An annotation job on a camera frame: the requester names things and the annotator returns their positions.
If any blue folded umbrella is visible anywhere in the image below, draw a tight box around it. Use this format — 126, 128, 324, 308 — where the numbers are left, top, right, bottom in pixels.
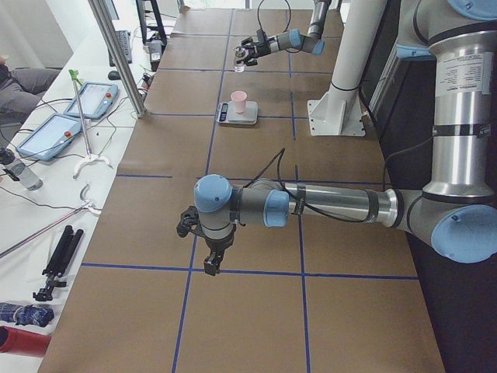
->
1, 302, 54, 327

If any green handled reacher grabber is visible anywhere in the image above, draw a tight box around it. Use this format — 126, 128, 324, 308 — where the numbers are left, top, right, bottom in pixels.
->
68, 69, 113, 180

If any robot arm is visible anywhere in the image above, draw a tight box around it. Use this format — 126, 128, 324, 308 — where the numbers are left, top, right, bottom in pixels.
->
234, 1, 332, 72
176, 1, 496, 275

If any far teach pendant tablet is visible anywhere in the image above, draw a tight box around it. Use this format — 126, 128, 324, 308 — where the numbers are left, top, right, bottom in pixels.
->
75, 82, 119, 120

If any teach pendant tablet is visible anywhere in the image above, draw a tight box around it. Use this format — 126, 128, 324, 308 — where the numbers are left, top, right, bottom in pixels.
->
16, 113, 82, 161
75, 82, 119, 120

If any red cylinder bottle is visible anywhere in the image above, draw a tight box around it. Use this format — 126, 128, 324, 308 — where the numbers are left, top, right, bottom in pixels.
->
1, 326, 51, 357

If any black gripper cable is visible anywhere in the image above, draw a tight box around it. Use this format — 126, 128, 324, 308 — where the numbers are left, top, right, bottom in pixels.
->
248, 147, 436, 223
256, 0, 293, 40

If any black computer mouse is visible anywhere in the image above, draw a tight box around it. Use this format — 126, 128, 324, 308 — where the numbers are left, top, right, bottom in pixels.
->
107, 71, 120, 81

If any aluminium frame post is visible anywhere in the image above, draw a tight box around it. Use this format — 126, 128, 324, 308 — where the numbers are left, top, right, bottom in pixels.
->
88, 0, 146, 118

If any glass sauce bottle metal spout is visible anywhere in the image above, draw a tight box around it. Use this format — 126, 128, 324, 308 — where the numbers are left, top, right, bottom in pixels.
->
234, 46, 249, 72

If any clear water bottle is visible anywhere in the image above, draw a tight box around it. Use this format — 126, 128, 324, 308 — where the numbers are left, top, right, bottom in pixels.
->
1, 148, 43, 190

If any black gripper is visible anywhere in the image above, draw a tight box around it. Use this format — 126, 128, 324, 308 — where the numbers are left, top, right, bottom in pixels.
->
238, 32, 278, 67
176, 206, 235, 276

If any near teach pendant tablet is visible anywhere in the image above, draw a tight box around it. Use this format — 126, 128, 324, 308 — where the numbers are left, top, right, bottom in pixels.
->
16, 113, 82, 161

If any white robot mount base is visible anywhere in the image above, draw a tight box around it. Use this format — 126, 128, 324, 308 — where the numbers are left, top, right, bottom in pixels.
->
308, 0, 388, 137

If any black folded tripod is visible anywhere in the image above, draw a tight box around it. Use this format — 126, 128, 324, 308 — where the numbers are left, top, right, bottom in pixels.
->
33, 225, 84, 302

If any silver digital kitchen scale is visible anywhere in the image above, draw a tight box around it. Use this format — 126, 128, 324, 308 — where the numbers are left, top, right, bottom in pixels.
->
215, 101, 259, 125

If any brown paper table cover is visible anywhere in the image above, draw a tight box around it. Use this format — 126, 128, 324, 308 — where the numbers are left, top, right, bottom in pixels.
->
40, 9, 443, 372

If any black keyboard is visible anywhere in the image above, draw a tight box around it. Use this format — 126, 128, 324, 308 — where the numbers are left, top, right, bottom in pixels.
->
116, 30, 132, 63

